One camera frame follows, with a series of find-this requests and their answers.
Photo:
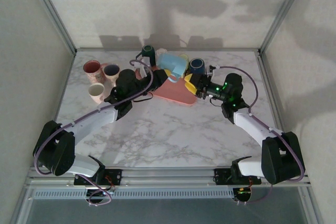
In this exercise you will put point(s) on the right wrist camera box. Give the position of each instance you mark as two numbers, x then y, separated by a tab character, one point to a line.
213	68

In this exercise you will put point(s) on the aluminium frame post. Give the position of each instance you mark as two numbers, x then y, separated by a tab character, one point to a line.
283	11
52	11

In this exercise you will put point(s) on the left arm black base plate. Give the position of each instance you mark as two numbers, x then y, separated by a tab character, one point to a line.
116	176

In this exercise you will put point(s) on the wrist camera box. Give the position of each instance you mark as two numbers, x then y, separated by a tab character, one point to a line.
141	71
213	68

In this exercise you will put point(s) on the pink floral mug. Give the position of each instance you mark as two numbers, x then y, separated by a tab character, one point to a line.
92	70

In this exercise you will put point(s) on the pale pink mug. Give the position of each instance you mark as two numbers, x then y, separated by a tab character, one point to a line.
96	91

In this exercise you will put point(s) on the aluminium side rail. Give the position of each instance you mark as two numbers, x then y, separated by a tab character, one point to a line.
265	72

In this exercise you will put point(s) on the pink mug purple interior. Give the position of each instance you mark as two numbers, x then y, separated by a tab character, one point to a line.
112	73

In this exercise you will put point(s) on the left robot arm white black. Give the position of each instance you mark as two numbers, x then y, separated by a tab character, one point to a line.
92	121

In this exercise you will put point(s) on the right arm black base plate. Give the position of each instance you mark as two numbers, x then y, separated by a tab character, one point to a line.
220	176

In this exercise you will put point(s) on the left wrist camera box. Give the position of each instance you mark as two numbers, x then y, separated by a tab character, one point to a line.
141	71

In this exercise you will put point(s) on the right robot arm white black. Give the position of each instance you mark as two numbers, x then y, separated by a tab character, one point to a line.
252	127

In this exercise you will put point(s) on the white mug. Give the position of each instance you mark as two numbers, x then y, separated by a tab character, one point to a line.
161	51

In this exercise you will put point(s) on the dark green mug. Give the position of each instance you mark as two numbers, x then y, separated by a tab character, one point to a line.
148	51

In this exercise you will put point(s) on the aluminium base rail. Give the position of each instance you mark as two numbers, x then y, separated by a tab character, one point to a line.
168	176

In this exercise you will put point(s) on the pink plastic tray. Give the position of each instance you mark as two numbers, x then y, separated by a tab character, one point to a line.
176	93

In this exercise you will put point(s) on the light blue mug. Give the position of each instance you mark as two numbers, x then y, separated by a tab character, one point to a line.
170	62

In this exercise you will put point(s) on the navy blue mug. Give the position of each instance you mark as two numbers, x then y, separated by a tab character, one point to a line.
197	66

